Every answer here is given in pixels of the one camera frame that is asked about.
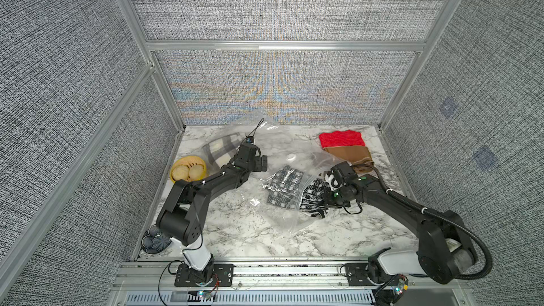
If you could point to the red knitted scarf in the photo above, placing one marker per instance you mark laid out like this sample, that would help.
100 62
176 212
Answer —
347 138

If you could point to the aluminium right corner post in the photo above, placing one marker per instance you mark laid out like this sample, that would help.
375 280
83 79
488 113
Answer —
438 27

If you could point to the white steamed bun left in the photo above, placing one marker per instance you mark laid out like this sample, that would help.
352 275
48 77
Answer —
180 173

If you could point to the aluminium front rail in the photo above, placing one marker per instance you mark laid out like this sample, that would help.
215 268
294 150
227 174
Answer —
297 273

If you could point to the yellow rimmed bamboo steamer basket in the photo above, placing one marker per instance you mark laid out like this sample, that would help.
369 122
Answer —
189 161

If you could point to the clear plastic vacuum bag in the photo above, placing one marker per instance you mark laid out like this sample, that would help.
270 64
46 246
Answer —
276 142

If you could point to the grey cream plaid scarf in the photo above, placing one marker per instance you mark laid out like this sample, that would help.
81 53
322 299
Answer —
220 151

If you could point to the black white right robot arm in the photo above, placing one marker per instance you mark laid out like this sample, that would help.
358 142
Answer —
446 250

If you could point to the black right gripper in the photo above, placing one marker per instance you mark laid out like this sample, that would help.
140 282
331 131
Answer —
326 197

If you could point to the aluminium frame corner post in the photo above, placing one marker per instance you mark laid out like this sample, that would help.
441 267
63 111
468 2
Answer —
133 22

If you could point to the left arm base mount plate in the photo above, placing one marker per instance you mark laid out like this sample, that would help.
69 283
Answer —
217 275

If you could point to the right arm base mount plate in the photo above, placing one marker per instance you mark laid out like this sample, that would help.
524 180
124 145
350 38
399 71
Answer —
359 274

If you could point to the white steamed bun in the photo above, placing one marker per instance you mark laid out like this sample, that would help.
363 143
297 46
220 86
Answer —
180 173
197 172

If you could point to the dark grey round object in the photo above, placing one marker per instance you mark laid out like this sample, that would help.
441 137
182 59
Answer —
155 241

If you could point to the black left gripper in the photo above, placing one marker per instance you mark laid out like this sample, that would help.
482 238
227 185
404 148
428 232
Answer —
259 166

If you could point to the white steamed bun right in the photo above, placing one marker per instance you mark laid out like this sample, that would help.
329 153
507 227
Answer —
197 172

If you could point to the black white houndstooth scarf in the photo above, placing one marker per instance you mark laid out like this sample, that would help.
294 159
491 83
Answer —
291 189

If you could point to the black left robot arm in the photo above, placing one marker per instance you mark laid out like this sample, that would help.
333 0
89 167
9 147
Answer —
185 210

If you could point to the brown striped fringed scarf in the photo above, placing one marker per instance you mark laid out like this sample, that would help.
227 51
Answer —
355 154

